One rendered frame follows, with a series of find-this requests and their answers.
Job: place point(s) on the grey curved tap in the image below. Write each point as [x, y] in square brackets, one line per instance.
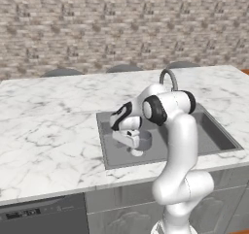
[172, 77]

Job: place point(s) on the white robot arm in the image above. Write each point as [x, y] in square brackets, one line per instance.
[180, 153]

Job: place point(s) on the grey steel sink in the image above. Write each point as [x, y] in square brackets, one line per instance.
[214, 137]

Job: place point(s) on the grey round stool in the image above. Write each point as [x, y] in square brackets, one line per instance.
[124, 68]
[62, 72]

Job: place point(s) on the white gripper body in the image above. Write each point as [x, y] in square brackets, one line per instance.
[124, 139]

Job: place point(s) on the grey panel under sink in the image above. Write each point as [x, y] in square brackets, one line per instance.
[120, 197]

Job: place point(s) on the dark grey dishwasher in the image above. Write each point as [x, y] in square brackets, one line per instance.
[45, 217]

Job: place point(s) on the grey cupboard door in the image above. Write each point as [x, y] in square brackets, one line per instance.
[214, 213]
[123, 221]

